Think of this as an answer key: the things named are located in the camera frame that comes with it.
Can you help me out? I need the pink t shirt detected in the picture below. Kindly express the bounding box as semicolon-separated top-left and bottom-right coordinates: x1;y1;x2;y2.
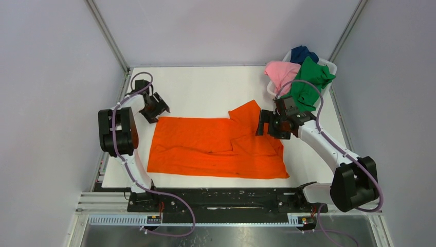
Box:
264;61;301;96

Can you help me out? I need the white slotted cable duct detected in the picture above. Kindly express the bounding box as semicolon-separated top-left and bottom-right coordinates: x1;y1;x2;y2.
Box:
88;214;304;227

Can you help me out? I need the navy blue t shirt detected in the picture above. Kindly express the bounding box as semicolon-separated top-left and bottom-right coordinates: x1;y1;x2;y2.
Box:
289;45;319;65

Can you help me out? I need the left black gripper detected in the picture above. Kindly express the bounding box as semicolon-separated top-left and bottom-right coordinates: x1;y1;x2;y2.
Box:
140;93;169;124

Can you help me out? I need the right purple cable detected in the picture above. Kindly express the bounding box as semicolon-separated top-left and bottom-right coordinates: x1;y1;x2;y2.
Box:
274;79;385;247

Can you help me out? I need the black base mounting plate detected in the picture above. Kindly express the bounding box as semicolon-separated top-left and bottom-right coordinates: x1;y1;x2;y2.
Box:
94;183;362;225

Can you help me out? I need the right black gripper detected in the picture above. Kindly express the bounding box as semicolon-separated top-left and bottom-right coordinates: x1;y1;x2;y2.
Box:
255;109;291;140

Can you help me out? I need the orange t shirt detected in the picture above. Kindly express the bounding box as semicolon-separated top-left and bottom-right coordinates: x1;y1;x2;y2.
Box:
147;100;289;179

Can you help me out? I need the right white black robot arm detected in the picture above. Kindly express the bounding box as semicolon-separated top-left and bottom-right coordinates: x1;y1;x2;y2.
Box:
256;96;384;212

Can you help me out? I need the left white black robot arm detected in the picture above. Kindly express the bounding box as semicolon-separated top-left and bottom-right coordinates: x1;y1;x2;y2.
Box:
98;79;170;211

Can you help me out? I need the purple cable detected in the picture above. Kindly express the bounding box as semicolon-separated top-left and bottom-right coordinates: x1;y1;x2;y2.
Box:
274;79;385;247
112;72;197;238

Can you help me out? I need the white plastic laundry basket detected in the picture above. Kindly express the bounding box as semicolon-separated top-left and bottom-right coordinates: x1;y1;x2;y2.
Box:
264;46;337;112

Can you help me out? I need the green t shirt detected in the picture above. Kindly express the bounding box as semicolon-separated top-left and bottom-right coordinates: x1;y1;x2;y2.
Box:
283;58;336;112

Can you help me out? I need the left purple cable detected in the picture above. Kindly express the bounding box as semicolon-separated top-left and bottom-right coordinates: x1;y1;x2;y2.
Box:
112;72;197;238

